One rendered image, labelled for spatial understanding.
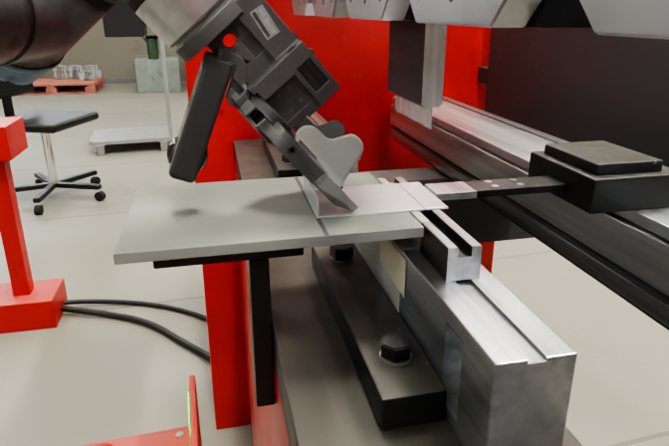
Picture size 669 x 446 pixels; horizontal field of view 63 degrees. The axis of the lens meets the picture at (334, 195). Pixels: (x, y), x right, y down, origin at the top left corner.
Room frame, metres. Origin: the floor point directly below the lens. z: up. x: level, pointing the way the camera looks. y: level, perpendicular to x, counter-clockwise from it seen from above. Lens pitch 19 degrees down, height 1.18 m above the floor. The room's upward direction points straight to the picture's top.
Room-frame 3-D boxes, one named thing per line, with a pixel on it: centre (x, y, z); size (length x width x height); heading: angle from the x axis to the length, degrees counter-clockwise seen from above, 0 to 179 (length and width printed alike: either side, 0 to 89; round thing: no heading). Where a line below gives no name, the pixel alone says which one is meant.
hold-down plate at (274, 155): (1.12, 0.11, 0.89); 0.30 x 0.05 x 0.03; 13
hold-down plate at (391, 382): (0.50, -0.03, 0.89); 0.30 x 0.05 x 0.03; 13
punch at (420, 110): (0.55, -0.08, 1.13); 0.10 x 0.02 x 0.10; 13
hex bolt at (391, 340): (0.40, -0.05, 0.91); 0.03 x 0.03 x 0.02
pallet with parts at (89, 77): (8.46, 4.21, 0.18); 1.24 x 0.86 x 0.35; 106
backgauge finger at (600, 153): (0.58, -0.23, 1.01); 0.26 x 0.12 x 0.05; 103
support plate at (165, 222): (0.52, 0.07, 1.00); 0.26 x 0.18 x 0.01; 103
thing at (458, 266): (0.51, -0.09, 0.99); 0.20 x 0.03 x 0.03; 13
